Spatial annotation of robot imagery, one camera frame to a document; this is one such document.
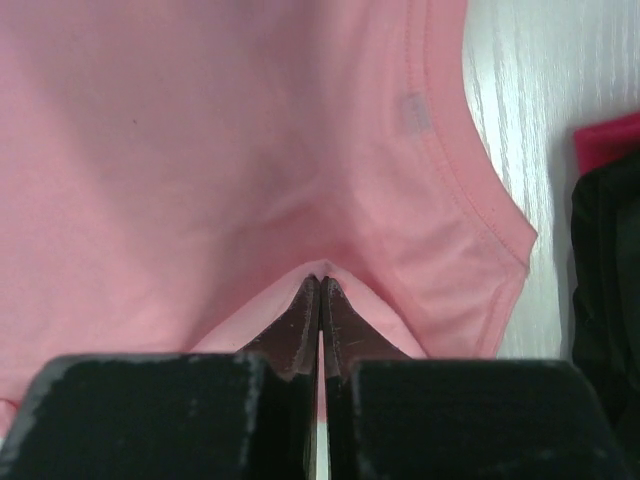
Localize black printed folded t-shirt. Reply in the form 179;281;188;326
571;152;639;429

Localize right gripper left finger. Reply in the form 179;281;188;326
1;276;320;479

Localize pink t-shirt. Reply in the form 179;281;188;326
1;1;536;429

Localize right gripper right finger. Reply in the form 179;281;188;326
320;277;635;479

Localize red folded t-shirt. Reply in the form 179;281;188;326
573;112;640;175

